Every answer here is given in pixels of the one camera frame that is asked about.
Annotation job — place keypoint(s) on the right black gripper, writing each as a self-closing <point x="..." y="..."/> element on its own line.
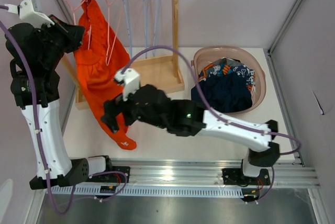
<point x="112" y="109"/>

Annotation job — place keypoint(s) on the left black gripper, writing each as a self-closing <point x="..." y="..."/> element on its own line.
<point x="74" y="34"/>

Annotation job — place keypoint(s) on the pink wire hanger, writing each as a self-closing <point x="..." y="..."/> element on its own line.
<point x="111" y="40"/>
<point x="73" y="11"/>

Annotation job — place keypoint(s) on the blue wire hanger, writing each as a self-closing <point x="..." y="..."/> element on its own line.
<point x="156" y="22"/>
<point x="145" y="19"/>
<point x="128" y="23"/>

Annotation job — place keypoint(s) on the navy blue shorts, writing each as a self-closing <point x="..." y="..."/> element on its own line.
<point x="227" y="93"/>

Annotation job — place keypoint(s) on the blue orange patterned shorts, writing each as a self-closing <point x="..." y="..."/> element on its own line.
<point x="225" y="66"/>

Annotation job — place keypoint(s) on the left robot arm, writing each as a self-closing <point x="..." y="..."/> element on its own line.
<point x="36" y="51"/>

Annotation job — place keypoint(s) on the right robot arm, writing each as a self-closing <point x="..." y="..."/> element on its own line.
<point x="185" y="118"/>

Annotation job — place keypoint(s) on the wooden clothes rack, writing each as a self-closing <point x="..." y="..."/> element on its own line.
<point x="162" y="77"/>

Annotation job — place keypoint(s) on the pink plastic basin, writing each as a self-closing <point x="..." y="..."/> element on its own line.
<point x="208" y="55"/>

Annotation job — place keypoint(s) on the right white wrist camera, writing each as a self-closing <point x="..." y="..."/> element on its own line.
<point x="129" y="80"/>

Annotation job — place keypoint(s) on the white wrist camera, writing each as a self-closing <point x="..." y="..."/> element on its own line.
<point x="29" y="11"/>
<point x="129" y="80"/>

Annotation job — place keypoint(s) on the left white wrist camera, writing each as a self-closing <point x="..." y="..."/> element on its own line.
<point x="29" y="11"/>

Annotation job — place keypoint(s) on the aluminium mounting rail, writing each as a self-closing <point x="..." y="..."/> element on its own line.
<point x="209" y="174"/>

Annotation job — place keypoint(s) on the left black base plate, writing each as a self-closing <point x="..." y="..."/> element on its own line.
<point x="112" y="177"/>

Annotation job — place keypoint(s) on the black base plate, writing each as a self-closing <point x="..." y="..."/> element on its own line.
<point x="234" y="176"/>
<point x="112" y="177"/>

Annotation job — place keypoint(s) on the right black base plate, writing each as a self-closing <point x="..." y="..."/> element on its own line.
<point x="234" y="176"/>

